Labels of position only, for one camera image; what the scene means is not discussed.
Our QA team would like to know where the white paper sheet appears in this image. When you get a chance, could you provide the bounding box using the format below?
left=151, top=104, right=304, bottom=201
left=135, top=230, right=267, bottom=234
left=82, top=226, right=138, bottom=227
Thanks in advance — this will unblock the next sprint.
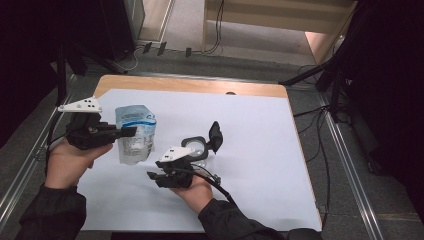
left=77, top=88, right=323, bottom=233

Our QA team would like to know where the clear container with black lid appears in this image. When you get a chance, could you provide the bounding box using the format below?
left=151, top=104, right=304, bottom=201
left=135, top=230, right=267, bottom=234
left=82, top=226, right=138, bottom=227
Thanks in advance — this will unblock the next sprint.
left=180, top=120, right=225, bottom=168

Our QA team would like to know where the white floor cable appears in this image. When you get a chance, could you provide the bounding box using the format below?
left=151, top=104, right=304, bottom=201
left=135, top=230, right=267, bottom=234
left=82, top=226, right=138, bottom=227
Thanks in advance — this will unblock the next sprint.
left=111, top=45, right=145, bottom=73

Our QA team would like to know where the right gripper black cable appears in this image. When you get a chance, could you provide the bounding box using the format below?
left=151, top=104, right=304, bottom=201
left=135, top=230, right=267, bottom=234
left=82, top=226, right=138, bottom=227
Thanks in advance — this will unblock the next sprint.
left=178, top=166, right=236, bottom=205

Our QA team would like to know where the grey cabinet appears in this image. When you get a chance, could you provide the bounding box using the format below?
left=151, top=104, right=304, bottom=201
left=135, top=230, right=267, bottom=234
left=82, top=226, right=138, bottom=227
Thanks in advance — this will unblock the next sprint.
left=122, top=0, right=146, bottom=42

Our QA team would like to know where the black floor cable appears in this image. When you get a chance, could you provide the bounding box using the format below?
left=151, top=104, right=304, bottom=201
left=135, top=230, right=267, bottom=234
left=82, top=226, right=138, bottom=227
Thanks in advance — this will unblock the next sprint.
left=292, top=63, right=335, bottom=231

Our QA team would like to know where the person's left hand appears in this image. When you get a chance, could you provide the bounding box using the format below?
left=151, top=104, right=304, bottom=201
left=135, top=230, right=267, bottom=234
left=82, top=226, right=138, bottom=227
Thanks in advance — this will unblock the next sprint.
left=44, top=138, right=114, bottom=190

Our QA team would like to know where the clear blue refill pouch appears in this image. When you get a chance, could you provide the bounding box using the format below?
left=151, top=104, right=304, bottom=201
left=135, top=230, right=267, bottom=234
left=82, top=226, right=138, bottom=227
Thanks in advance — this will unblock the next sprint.
left=114, top=104, right=157, bottom=166

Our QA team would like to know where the metal floor rail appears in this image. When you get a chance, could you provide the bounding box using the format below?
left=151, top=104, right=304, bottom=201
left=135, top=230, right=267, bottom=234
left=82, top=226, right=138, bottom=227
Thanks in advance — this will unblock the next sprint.
left=315, top=90, right=385, bottom=240
left=0, top=73, right=78, bottom=231

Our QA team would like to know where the dark curtain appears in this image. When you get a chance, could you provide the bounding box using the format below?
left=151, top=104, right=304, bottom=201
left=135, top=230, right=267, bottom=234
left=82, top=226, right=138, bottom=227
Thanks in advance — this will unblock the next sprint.
left=0, top=0, right=134, bottom=148
left=329, top=0, right=424, bottom=224

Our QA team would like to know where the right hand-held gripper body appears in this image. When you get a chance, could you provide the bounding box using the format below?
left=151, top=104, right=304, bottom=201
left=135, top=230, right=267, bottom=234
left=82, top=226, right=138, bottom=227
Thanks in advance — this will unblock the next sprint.
left=155, top=146, right=197, bottom=189

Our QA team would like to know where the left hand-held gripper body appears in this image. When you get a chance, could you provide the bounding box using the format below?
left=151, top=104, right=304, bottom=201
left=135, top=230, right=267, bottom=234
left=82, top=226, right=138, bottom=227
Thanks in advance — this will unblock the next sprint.
left=57, top=96, right=121, bottom=150

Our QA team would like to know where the light wooden frame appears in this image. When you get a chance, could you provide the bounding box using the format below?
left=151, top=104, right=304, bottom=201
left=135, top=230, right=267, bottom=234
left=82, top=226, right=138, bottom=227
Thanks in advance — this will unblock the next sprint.
left=201, top=0, right=359, bottom=65

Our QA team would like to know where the hanging black cable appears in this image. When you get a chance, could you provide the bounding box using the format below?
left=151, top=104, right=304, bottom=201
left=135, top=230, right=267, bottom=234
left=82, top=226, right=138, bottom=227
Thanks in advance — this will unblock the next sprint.
left=203, top=0, right=225, bottom=55

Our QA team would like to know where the person's right hand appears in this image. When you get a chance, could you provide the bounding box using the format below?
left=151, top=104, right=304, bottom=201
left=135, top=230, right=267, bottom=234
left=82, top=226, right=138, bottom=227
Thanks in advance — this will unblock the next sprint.
left=170, top=175, right=214, bottom=215

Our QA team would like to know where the black tripod stand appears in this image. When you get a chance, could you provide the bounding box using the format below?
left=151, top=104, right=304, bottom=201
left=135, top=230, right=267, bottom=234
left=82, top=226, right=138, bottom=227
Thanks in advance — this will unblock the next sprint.
left=53, top=38, right=128, bottom=108
left=278, top=54, right=356, bottom=123

